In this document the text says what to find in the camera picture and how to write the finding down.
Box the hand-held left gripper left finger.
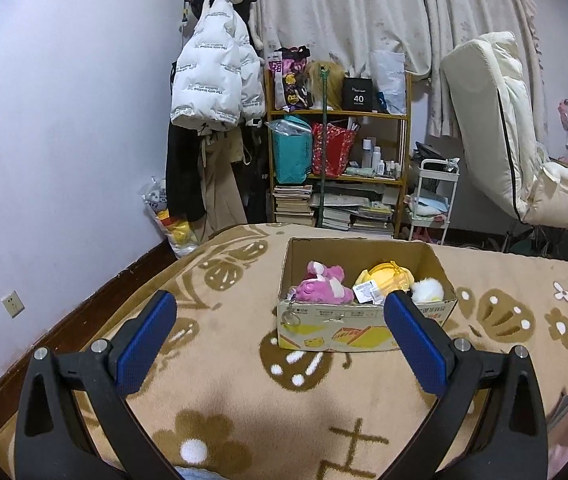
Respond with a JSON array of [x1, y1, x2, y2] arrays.
[[13, 290, 185, 480]]

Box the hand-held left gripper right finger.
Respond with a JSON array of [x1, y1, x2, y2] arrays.
[[383, 291, 549, 480]]

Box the white round plush toy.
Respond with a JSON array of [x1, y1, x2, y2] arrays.
[[410, 277, 446, 305]]

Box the yellow plush toy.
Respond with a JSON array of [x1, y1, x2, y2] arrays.
[[354, 260, 415, 305]]

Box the cardboard box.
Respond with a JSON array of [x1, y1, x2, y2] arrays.
[[276, 237, 460, 353]]

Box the pink and white plush toy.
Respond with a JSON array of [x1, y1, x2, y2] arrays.
[[291, 261, 356, 305]]

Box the plastic bag of toys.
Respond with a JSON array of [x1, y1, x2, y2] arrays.
[[142, 176, 200, 259]]

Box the brown floral blanket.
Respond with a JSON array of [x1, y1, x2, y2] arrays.
[[0, 222, 568, 480]]

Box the pile of magazines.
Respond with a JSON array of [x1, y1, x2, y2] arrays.
[[320, 187, 396, 237]]

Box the light blue folded cloth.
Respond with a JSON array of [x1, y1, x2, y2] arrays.
[[409, 195, 450, 216]]

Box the white trolley cart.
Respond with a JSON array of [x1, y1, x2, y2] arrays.
[[406, 159, 461, 246]]

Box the black hanging coat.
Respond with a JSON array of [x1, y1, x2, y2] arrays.
[[165, 125, 210, 223]]

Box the beige hanging trousers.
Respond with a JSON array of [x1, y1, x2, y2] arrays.
[[196, 132, 250, 233]]

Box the stack of old books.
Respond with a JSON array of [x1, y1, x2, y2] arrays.
[[271, 184, 315, 226]]

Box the group of cosmetic bottles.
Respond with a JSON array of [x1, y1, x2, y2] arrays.
[[346, 137, 404, 179]]

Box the black bag on cart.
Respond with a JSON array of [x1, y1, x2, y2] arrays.
[[412, 141, 452, 166]]

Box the wooden shelf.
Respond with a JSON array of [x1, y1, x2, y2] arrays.
[[264, 67, 412, 238]]

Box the green pole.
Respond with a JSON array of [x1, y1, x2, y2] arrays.
[[314, 71, 330, 228]]

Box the red patterned bag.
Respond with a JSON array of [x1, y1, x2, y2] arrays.
[[311, 121, 360, 178]]

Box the teal shopping bag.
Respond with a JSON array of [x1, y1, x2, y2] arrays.
[[270, 115, 313, 184]]

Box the folded white mattress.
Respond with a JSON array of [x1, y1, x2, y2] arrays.
[[439, 31, 568, 231]]

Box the black box with white print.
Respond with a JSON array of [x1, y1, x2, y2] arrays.
[[341, 76, 377, 111]]

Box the white plastic bag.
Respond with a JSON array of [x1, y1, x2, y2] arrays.
[[368, 50, 407, 115]]

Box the blonde wig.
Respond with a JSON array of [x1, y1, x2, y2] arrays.
[[306, 60, 347, 110]]

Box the white puffer jacket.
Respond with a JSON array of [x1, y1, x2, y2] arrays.
[[170, 0, 266, 132]]

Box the pink black cartoon tote bag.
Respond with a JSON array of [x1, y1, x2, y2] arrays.
[[268, 46, 315, 111]]

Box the cream floral curtain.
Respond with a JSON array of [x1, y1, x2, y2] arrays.
[[241, 0, 550, 138]]

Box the white wall socket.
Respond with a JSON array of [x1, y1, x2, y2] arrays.
[[0, 290, 25, 318]]

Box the dark metal frame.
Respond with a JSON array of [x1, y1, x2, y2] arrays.
[[501, 225, 568, 281]]

